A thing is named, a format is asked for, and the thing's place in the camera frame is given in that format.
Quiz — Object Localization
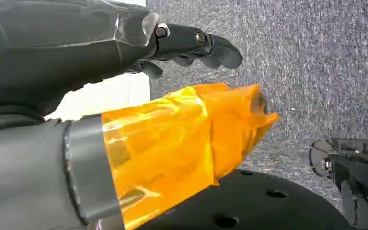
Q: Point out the black robot foot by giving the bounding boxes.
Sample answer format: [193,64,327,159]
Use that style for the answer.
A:
[136,169,353,230]

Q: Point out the black robot leg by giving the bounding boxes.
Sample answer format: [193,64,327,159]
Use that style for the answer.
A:
[309,137,368,230]

